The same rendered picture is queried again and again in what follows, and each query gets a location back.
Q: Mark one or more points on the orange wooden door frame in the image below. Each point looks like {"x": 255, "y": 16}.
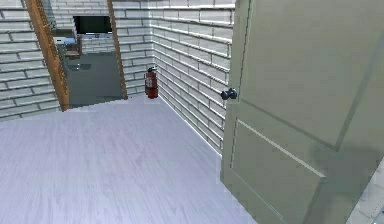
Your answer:
{"x": 50, "y": 53}

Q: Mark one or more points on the red fire extinguisher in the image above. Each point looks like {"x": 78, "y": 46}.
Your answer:
{"x": 151, "y": 83}

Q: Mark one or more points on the white television stand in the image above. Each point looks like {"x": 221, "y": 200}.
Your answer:
{"x": 96, "y": 41}

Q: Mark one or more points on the black television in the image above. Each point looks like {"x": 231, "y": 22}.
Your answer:
{"x": 92, "y": 24}

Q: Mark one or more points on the pale green room door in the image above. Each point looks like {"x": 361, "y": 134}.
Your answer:
{"x": 300, "y": 100}

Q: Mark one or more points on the black round door knob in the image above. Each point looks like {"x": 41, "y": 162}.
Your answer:
{"x": 228, "y": 94}

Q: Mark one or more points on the brown wooden chair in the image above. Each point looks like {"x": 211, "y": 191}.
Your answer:
{"x": 74, "y": 48}

